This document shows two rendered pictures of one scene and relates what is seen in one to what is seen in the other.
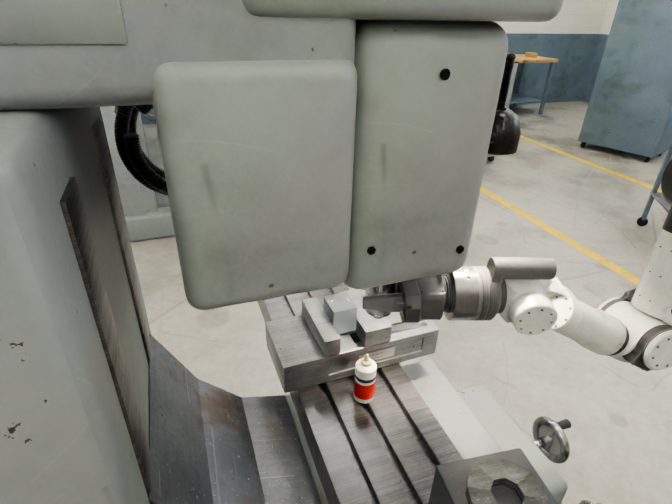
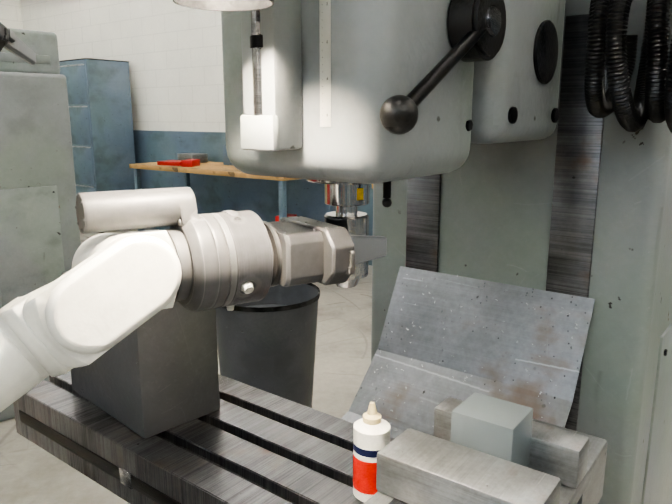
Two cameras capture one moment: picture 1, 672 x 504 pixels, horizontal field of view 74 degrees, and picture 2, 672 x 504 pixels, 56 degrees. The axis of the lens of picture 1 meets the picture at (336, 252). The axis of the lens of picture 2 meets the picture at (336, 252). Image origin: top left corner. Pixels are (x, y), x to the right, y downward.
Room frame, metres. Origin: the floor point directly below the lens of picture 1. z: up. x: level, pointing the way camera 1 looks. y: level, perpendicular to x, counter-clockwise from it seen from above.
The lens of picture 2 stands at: (1.15, -0.42, 1.37)
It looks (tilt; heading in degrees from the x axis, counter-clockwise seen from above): 12 degrees down; 149
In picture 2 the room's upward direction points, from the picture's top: straight up
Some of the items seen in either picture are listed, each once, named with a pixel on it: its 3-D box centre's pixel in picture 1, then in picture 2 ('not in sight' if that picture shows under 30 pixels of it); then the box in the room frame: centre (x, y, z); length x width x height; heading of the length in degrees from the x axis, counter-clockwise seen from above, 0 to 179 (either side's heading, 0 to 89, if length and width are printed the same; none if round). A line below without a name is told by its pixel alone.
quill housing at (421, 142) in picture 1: (389, 150); (350, 11); (0.60, -0.07, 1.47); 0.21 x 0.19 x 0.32; 21
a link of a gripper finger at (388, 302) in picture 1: (382, 304); not in sight; (0.57, -0.07, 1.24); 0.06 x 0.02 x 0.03; 92
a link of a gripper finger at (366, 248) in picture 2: not in sight; (362, 249); (0.63, -0.07, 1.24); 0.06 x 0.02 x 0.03; 92
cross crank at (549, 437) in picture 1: (539, 443); not in sight; (0.77, -0.54, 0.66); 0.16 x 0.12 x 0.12; 111
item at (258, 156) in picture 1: (248, 161); (444, 31); (0.53, 0.11, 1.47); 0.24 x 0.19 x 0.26; 21
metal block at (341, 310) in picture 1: (339, 313); (491, 438); (0.76, -0.01, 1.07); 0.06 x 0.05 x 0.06; 22
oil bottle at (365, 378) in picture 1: (365, 376); (371, 448); (0.64, -0.06, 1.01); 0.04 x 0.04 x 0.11
